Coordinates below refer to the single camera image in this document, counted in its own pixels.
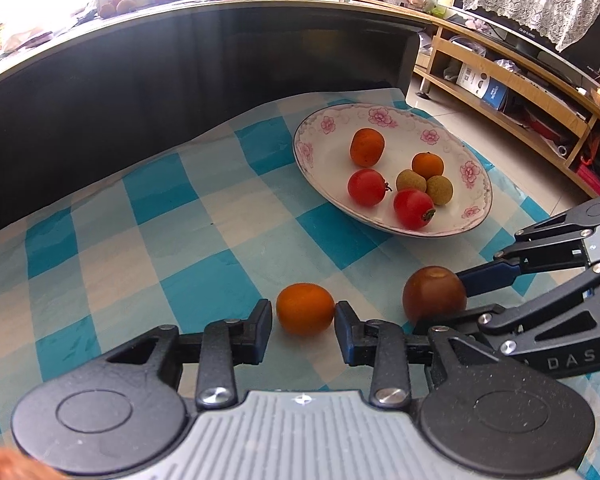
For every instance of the wooden television stand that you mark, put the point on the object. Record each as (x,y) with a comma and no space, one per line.
(525,90)

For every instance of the tan longan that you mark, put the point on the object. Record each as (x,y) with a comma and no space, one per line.
(411,181)
(439,189)

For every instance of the black television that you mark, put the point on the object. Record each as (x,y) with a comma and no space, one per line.
(585,55)

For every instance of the dark red plum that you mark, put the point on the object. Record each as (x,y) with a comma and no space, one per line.
(434,294)

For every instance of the white floral plate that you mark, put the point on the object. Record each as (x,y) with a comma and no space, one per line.
(325,160)

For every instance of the dark wooden table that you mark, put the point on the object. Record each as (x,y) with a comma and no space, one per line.
(155,75)

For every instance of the small orange mandarin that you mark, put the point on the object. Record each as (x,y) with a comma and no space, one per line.
(367,146)
(427,165)
(305,308)

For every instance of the small tan fruit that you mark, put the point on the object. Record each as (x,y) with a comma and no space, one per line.
(125,6)
(107,9)

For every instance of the blue white carton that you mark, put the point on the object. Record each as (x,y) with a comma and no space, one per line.
(480,85)

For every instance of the red tomato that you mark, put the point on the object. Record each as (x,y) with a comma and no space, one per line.
(413,207)
(366,186)

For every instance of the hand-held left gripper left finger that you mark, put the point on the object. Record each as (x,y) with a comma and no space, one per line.
(262,330)

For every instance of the blue white checked tablecloth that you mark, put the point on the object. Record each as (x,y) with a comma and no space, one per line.
(180,220)

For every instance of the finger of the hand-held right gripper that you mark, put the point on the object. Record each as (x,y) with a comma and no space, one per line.
(530,325)
(485,280)

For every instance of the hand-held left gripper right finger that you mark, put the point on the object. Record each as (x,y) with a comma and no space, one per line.
(345,345)

